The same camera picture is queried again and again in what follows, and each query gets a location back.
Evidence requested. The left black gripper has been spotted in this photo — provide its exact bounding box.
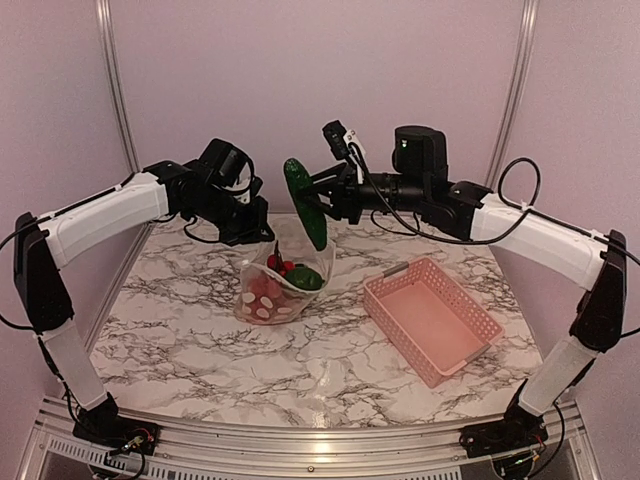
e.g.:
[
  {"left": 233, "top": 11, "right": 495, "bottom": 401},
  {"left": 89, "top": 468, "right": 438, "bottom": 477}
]
[{"left": 187, "top": 183, "right": 274, "bottom": 246}]

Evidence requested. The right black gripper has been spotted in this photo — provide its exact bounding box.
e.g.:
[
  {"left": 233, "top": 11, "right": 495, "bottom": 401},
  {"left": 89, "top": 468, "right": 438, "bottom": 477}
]
[{"left": 296, "top": 162, "right": 428, "bottom": 225}]

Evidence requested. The dark green cucumber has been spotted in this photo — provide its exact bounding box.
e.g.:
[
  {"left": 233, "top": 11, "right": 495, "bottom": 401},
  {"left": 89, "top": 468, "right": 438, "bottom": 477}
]
[{"left": 283, "top": 158, "right": 328, "bottom": 251}]

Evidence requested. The bunch of red strawberries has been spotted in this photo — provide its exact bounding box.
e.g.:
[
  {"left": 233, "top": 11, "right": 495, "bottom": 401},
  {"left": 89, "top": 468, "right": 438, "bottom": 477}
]
[{"left": 266, "top": 242, "right": 295, "bottom": 277}]

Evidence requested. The clear zip top bag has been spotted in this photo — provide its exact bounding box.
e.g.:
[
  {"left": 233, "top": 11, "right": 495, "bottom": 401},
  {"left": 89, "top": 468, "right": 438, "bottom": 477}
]
[{"left": 234, "top": 216, "right": 335, "bottom": 325}]

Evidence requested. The pink plastic basket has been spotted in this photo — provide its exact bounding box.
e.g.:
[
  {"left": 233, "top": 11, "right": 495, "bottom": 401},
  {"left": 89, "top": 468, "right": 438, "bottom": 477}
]
[{"left": 363, "top": 257, "right": 504, "bottom": 389}]

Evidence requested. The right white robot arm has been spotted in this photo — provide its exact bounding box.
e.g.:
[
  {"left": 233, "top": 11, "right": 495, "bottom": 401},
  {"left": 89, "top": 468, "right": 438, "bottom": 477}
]
[{"left": 292, "top": 121, "right": 632, "bottom": 448}]

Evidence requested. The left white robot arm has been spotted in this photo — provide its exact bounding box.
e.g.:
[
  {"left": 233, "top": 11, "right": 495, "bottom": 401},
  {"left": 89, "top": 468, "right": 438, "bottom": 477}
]
[{"left": 14, "top": 139, "right": 274, "bottom": 445}]

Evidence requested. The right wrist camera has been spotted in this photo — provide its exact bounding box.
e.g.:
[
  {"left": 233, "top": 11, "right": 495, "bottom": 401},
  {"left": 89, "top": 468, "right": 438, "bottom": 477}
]
[{"left": 322, "top": 120, "right": 365, "bottom": 185}]

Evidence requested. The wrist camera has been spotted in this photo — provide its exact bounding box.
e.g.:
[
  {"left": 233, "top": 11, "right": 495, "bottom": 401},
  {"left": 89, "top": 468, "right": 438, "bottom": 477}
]
[
  {"left": 231, "top": 160, "right": 263, "bottom": 204},
  {"left": 322, "top": 120, "right": 365, "bottom": 185}
]

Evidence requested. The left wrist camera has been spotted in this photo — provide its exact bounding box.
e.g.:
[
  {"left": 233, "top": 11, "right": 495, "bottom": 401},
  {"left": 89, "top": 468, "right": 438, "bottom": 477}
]
[{"left": 231, "top": 160, "right": 263, "bottom": 204}]

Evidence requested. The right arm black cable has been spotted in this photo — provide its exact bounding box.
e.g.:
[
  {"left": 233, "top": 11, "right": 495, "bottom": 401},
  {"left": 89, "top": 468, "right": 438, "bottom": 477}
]
[{"left": 359, "top": 157, "right": 640, "bottom": 341}]

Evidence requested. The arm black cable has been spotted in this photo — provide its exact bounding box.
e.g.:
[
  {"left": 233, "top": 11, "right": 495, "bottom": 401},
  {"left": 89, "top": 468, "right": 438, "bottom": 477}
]
[
  {"left": 0, "top": 222, "right": 51, "bottom": 331},
  {"left": 359, "top": 157, "right": 640, "bottom": 341}
]

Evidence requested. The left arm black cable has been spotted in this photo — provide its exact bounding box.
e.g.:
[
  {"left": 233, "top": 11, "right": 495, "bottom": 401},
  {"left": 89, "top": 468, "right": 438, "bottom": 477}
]
[{"left": 0, "top": 222, "right": 51, "bottom": 331}]

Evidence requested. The right aluminium frame post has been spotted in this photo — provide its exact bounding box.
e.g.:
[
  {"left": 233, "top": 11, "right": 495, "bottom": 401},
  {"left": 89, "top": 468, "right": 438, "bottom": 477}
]
[{"left": 485, "top": 0, "right": 539, "bottom": 187}]

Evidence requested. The aluminium frame post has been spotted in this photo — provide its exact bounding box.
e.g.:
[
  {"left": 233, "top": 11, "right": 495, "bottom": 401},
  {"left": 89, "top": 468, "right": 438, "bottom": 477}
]
[
  {"left": 95, "top": 0, "right": 141, "bottom": 173},
  {"left": 485, "top": 0, "right": 539, "bottom": 187}
]

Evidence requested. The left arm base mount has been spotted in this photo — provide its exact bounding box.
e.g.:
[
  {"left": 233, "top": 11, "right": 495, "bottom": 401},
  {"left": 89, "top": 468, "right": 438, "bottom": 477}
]
[{"left": 73, "top": 396, "right": 160, "bottom": 455}]

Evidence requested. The left aluminium frame post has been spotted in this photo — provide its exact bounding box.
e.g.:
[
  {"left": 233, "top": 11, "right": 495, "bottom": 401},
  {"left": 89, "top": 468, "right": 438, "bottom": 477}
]
[{"left": 95, "top": 0, "right": 141, "bottom": 173}]

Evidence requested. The front aluminium rail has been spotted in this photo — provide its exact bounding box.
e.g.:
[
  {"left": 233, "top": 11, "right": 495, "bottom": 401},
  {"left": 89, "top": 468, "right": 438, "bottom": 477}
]
[{"left": 29, "top": 394, "right": 601, "bottom": 480}]

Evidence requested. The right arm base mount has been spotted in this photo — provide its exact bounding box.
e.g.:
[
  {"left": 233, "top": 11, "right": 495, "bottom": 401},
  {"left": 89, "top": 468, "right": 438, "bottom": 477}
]
[{"left": 459, "top": 385, "right": 548, "bottom": 458}]

